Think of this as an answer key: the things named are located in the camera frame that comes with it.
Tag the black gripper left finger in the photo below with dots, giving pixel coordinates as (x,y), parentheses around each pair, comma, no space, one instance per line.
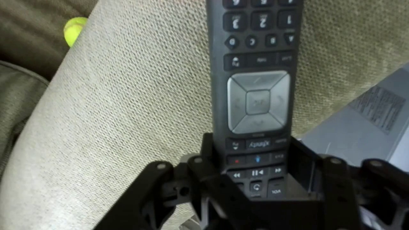
(170,191)

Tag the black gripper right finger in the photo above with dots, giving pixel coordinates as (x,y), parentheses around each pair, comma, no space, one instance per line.
(361,195)

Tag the black remote with grey pad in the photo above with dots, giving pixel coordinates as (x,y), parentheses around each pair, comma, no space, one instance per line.
(255,51)

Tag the beige fabric couch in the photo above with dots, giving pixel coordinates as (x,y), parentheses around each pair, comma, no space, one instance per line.
(128,128)

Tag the white portable air conditioner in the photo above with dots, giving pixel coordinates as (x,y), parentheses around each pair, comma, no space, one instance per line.
(353,135)

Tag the yellow-green tennis ball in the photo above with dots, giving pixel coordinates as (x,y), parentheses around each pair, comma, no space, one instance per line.
(75,30)

